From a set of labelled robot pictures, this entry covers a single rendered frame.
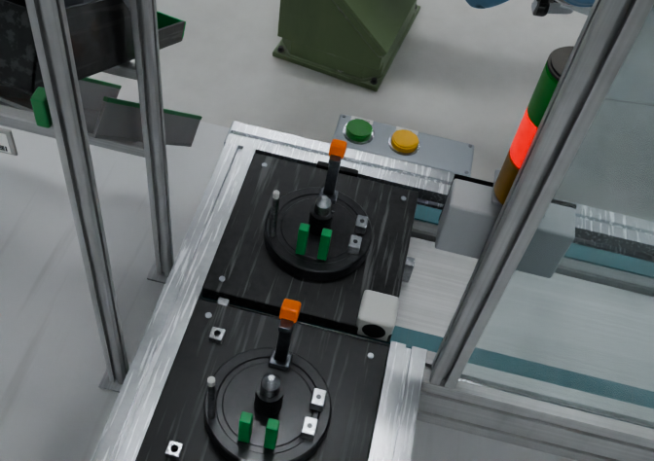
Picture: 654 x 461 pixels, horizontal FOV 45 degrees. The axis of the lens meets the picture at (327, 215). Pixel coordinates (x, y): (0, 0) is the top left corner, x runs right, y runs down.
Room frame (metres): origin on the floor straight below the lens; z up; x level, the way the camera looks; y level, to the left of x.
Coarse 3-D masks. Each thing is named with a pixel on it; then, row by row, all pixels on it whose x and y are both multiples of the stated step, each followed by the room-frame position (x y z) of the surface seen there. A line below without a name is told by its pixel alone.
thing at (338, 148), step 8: (336, 144) 0.71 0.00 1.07; (344, 144) 0.71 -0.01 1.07; (336, 152) 0.70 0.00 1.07; (344, 152) 0.70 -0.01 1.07; (336, 160) 0.69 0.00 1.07; (328, 168) 0.70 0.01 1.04; (336, 168) 0.70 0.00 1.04; (328, 176) 0.69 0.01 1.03; (336, 176) 0.69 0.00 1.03; (328, 184) 0.69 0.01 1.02; (328, 192) 0.68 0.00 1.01
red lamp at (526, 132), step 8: (528, 120) 0.50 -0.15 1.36; (520, 128) 0.50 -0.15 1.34; (528, 128) 0.49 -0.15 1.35; (536, 128) 0.49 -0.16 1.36; (520, 136) 0.50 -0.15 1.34; (528, 136) 0.49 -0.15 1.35; (512, 144) 0.51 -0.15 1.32; (520, 144) 0.49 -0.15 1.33; (528, 144) 0.49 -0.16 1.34; (512, 152) 0.50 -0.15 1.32; (520, 152) 0.49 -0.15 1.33; (520, 160) 0.49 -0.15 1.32
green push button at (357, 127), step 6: (354, 120) 0.86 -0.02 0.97; (360, 120) 0.87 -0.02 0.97; (348, 126) 0.85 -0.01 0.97; (354, 126) 0.85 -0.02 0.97; (360, 126) 0.85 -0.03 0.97; (366, 126) 0.85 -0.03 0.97; (348, 132) 0.84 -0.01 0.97; (354, 132) 0.84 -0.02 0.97; (360, 132) 0.84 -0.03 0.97; (366, 132) 0.84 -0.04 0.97; (372, 132) 0.85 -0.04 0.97; (354, 138) 0.83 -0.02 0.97; (360, 138) 0.83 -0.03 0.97; (366, 138) 0.83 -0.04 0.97
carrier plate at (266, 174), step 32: (256, 160) 0.75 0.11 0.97; (288, 160) 0.76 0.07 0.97; (256, 192) 0.69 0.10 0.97; (288, 192) 0.70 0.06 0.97; (352, 192) 0.72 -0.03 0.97; (384, 192) 0.73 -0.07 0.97; (416, 192) 0.74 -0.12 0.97; (256, 224) 0.64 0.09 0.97; (384, 224) 0.68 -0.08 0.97; (224, 256) 0.58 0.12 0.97; (256, 256) 0.59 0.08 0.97; (384, 256) 0.62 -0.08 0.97; (224, 288) 0.53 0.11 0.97; (256, 288) 0.54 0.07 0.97; (288, 288) 0.55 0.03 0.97; (320, 288) 0.56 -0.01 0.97; (352, 288) 0.56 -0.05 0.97; (384, 288) 0.57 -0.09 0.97; (320, 320) 0.51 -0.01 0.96; (352, 320) 0.52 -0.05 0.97
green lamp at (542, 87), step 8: (544, 72) 0.50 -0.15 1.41; (544, 80) 0.50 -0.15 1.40; (552, 80) 0.49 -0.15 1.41; (536, 88) 0.50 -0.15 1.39; (544, 88) 0.49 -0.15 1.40; (552, 88) 0.49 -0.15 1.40; (536, 96) 0.50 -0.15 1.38; (544, 96) 0.49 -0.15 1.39; (528, 104) 0.51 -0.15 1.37; (536, 104) 0.49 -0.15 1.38; (544, 104) 0.49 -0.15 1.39; (528, 112) 0.50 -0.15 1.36; (536, 112) 0.49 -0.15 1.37; (544, 112) 0.49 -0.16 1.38; (536, 120) 0.49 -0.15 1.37
